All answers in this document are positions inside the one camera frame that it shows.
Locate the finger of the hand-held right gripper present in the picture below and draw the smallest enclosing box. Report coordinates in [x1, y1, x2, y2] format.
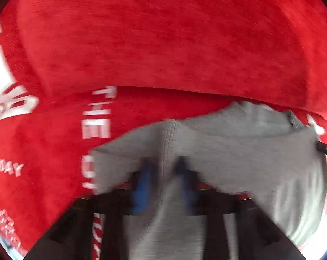
[315, 141, 327, 161]

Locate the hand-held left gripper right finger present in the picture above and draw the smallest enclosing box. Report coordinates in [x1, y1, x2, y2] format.
[176, 156, 307, 260]

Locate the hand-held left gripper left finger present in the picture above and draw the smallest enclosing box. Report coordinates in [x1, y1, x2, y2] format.
[25, 160, 158, 260]

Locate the grey sweater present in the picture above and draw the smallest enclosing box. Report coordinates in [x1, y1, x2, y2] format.
[91, 101, 327, 260]

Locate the red printed sofa cover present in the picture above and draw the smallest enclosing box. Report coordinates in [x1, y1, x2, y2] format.
[0, 0, 327, 260]

